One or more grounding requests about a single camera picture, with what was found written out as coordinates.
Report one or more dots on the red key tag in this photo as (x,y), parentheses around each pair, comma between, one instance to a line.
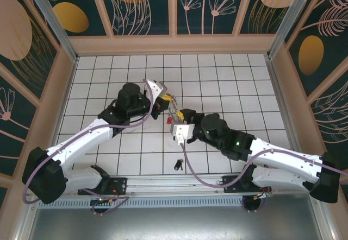
(168,120)

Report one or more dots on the small black base plate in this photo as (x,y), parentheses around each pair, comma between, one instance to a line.
(119,183)

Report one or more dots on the black key fob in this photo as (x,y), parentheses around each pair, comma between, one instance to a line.
(178,165)

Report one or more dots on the aluminium side rail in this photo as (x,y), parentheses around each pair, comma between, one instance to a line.
(282,109)

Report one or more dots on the wide black base plate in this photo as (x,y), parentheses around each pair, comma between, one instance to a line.
(231,183)

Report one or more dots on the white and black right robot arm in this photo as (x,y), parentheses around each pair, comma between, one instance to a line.
(285,156)

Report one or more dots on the grey metal sheet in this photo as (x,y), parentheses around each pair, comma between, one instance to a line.
(174,223)

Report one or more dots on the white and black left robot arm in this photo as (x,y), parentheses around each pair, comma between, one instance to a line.
(81,136)

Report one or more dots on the grey keyring holder with rings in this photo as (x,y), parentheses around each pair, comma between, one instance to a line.
(171,112)

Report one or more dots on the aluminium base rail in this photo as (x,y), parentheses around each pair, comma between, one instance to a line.
(174,183)

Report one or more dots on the aluminium frame rail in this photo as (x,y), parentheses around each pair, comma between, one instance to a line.
(23,232)
(323,221)

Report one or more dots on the aluminium corner post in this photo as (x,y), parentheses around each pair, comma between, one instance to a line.
(54,25)
(285,20)

